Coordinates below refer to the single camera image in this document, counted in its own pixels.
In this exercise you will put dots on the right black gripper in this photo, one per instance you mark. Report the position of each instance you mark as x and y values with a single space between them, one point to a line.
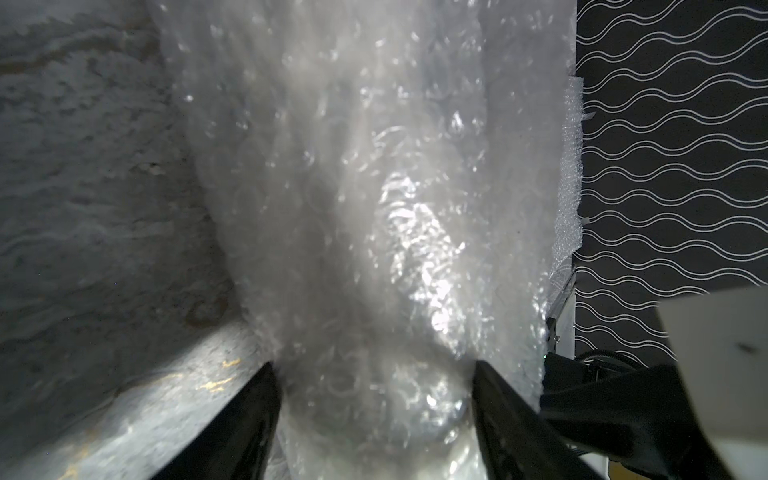
637 416

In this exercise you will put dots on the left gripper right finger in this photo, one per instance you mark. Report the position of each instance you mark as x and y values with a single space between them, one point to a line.
514 442

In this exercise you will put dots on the bubble white-capped roll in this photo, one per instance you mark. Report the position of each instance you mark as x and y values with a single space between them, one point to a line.
384 178

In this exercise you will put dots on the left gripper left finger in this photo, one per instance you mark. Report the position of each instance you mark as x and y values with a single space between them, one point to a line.
237 443

